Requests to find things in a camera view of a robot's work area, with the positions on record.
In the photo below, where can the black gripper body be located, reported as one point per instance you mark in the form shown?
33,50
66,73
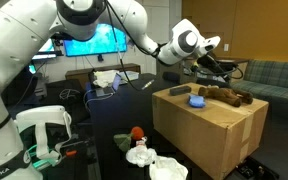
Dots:
209,63

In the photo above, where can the dark grey rectangular block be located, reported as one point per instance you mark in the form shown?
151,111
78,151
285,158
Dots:
180,90

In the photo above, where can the blue sponge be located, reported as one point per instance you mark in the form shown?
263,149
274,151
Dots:
196,101

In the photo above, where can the brown plush moose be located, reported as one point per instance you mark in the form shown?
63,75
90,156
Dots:
233,97

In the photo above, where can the white towel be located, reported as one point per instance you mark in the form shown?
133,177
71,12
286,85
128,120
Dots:
167,168

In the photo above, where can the white plush toy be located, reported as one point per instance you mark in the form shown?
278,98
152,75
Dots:
141,155

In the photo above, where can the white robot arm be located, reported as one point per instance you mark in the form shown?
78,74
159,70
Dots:
27,25

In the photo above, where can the brown cardboard box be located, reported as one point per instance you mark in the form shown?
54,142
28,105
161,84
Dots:
216,137

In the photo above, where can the green plaid sofa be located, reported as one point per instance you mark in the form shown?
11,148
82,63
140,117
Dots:
267,80

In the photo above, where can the red radish plush toy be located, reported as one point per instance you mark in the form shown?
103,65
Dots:
123,141

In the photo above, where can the white VR headset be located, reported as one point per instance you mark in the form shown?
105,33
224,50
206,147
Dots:
39,117

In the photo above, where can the wall monitor screen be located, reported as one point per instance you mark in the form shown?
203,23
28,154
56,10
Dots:
106,40

